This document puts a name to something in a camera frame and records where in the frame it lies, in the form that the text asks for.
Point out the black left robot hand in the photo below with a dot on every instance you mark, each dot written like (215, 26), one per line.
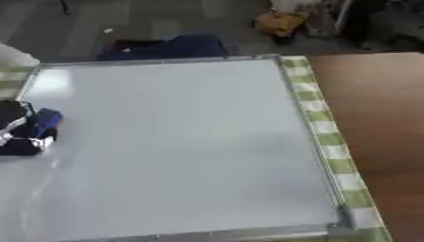
(17, 145)

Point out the blue whiteboard eraser brush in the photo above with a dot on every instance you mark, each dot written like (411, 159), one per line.
(46, 119)

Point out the silver framed whiteboard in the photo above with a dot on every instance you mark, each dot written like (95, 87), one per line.
(176, 148)

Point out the dark blue bag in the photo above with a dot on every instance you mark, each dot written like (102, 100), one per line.
(176, 47)

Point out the yellow brown bag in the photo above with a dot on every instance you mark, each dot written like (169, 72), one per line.
(280, 22)

